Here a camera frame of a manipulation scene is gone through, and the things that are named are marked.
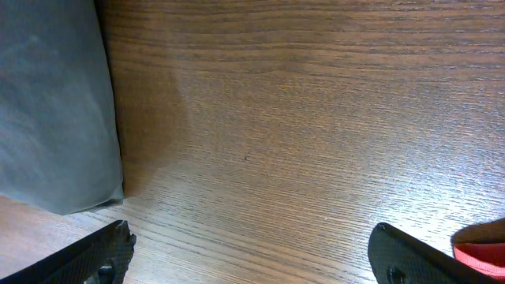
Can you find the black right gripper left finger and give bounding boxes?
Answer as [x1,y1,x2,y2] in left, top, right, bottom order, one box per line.
[1,220,137,284]

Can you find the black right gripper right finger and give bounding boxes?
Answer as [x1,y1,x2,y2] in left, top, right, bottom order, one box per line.
[368,222,499,284]

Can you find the grey shorts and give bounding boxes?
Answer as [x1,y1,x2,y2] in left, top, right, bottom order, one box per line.
[1,0,123,215]

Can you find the red t-shirt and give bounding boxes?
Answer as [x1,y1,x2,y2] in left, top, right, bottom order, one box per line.
[453,243,505,283]

